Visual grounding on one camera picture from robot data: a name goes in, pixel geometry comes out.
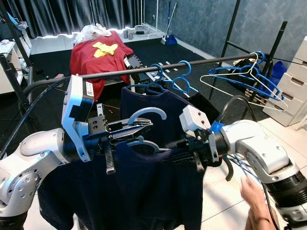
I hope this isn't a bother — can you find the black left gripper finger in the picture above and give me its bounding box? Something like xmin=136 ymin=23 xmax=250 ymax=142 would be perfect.
xmin=115 ymin=120 xmax=154 ymax=134
xmin=113 ymin=124 xmax=154 ymax=141

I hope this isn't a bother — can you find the grey plastic hanger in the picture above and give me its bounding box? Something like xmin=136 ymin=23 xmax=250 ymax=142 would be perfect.
xmin=126 ymin=106 xmax=167 ymax=155

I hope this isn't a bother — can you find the navy blue shirt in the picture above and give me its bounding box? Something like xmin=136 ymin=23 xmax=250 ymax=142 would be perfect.
xmin=120 ymin=86 xmax=192 ymax=147
xmin=38 ymin=140 xmax=206 ymax=230

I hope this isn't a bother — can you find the blue plastic hanger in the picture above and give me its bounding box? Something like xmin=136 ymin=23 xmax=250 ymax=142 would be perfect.
xmin=208 ymin=61 xmax=269 ymax=96
xmin=225 ymin=50 xmax=284 ymax=102
xmin=172 ymin=60 xmax=198 ymax=95
xmin=144 ymin=62 xmax=168 ymax=95

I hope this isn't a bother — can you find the person bare hand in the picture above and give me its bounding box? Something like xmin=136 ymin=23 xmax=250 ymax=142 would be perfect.
xmin=240 ymin=177 xmax=269 ymax=220

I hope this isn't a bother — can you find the red fleece blanket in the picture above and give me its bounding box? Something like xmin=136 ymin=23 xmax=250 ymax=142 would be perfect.
xmin=70 ymin=31 xmax=135 ymax=101

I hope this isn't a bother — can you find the yellow cloth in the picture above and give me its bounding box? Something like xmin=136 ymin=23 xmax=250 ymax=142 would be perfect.
xmin=92 ymin=42 xmax=119 ymax=58

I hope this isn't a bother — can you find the blue broom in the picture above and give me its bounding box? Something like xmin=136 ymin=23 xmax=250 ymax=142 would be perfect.
xmin=161 ymin=1 xmax=179 ymax=46

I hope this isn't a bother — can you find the white drawer cabinet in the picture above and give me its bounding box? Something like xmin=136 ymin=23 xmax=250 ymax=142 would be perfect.
xmin=263 ymin=38 xmax=307 ymax=127

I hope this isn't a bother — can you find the white crumpled plastic bag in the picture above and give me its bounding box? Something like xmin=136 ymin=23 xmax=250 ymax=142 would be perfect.
xmin=72 ymin=23 xmax=113 ymax=45

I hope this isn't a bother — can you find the blue plastic bag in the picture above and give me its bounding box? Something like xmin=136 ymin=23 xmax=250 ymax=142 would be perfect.
xmin=268 ymin=60 xmax=288 ymax=92

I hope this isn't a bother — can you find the white low shelf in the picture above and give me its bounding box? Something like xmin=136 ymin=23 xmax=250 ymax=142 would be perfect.
xmin=0 ymin=41 xmax=24 ymax=95

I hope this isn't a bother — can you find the black pleated curtain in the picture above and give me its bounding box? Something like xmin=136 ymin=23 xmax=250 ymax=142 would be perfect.
xmin=0 ymin=0 xmax=159 ymax=38

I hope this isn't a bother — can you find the thin blue cable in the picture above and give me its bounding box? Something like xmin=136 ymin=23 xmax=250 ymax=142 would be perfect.
xmin=225 ymin=152 xmax=263 ymax=185

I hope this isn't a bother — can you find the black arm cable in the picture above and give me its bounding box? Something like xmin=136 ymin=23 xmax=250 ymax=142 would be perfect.
xmin=217 ymin=94 xmax=264 ymax=126

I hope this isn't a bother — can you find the white wire hanger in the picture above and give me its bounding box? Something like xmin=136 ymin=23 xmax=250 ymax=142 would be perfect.
xmin=200 ymin=52 xmax=289 ymax=112

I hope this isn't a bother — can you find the black metal frame stand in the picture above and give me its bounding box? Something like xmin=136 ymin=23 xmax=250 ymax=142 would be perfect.
xmin=0 ymin=10 xmax=36 ymax=130

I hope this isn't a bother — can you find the black leaning ladder frame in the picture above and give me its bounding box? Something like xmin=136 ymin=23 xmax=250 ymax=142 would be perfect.
xmin=222 ymin=0 xmax=288 ymax=123

